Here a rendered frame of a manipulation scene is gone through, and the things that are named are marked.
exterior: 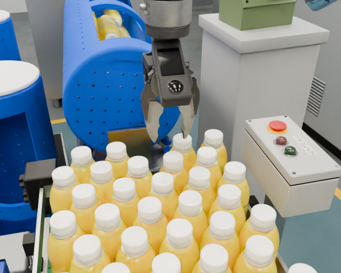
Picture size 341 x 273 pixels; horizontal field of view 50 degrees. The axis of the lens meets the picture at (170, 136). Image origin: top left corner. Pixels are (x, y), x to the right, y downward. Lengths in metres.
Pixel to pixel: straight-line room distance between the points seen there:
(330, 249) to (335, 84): 1.08
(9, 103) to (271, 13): 0.86
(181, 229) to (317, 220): 1.73
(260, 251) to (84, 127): 0.52
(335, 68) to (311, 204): 1.94
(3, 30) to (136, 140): 1.22
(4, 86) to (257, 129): 0.76
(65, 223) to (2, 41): 1.45
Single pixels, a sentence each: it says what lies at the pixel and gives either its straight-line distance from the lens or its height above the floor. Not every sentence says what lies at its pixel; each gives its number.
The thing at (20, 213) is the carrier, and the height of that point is 0.59.
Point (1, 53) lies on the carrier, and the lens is 1.96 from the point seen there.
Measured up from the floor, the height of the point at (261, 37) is 1.15.
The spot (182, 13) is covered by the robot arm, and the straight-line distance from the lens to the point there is 0.58.
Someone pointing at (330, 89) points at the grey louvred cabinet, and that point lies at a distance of 2.68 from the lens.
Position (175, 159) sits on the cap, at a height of 1.08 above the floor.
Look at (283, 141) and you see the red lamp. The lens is 0.73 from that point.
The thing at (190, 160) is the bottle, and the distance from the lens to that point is 0.76.
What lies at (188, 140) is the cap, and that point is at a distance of 0.75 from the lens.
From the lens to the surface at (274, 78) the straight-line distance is 1.27.
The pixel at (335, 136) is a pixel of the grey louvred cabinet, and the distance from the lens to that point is 2.71.
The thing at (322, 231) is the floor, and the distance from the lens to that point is 2.20.
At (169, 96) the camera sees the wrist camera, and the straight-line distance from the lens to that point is 0.54.
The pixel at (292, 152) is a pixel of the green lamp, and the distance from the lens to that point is 0.71.
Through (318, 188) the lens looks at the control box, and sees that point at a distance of 0.72.
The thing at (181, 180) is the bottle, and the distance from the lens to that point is 0.71.
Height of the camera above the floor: 1.50
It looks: 33 degrees down
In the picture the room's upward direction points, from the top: straight up
